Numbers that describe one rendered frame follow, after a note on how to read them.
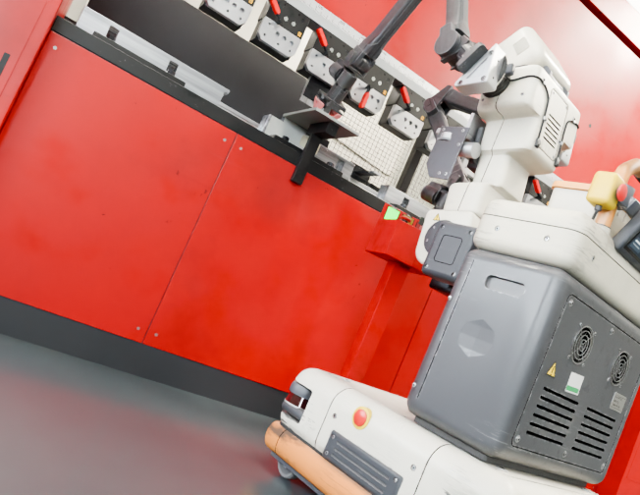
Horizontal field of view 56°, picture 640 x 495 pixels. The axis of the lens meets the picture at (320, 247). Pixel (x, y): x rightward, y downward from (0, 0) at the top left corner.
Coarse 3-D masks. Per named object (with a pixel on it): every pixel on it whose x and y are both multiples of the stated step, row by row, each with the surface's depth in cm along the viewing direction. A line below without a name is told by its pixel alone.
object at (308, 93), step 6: (312, 78) 217; (306, 84) 217; (312, 84) 218; (318, 84) 219; (324, 84) 220; (306, 90) 217; (312, 90) 218; (318, 90) 219; (324, 90) 220; (306, 96) 218; (312, 96) 218; (306, 102) 219; (312, 102) 220; (324, 102) 221
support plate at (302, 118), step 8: (296, 112) 203; (304, 112) 198; (312, 112) 194; (320, 112) 191; (296, 120) 211; (304, 120) 206; (312, 120) 202; (320, 120) 199; (328, 120) 195; (336, 120) 194; (304, 128) 216; (344, 128) 196; (336, 136) 209; (344, 136) 205; (352, 136) 200
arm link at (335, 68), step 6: (348, 54) 200; (354, 54) 198; (342, 60) 207; (348, 60) 199; (330, 66) 210; (336, 66) 207; (342, 66) 206; (348, 66) 200; (330, 72) 209; (336, 72) 206; (354, 72) 202; (336, 78) 207
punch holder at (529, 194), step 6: (528, 180) 271; (540, 180) 270; (528, 186) 270; (540, 186) 271; (546, 186) 272; (528, 192) 268; (534, 192) 270; (546, 192) 273; (552, 192) 275; (522, 198) 270; (528, 198) 268; (534, 198) 270; (546, 198) 273; (540, 204) 272; (546, 204) 274
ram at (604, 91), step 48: (288, 0) 207; (336, 0) 215; (384, 0) 224; (432, 0) 233; (480, 0) 244; (528, 0) 255; (576, 0) 268; (384, 48) 226; (432, 48) 236; (576, 48) 271; (624, 48) 286; (480, 96) 250; (576, 96) 275; (624, 96) 290; (576, 144) 279; (624, 144) 294
